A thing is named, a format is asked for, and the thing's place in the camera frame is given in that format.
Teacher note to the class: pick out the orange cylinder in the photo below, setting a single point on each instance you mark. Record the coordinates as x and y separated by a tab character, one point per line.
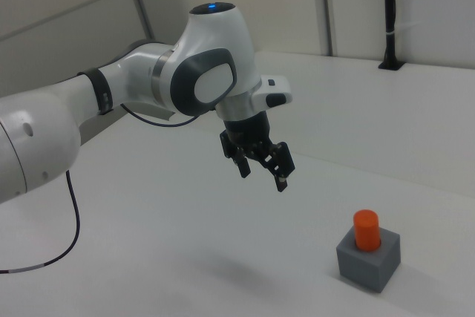
366	231

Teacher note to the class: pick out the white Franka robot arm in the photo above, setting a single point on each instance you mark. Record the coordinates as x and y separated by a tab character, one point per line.
92	101

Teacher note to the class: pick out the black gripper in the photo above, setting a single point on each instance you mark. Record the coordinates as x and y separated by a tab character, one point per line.
248	131

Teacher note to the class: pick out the black pole with base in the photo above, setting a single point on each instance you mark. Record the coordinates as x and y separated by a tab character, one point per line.
390	16

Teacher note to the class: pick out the grey block with round hole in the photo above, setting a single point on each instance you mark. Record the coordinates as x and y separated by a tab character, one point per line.
367	272

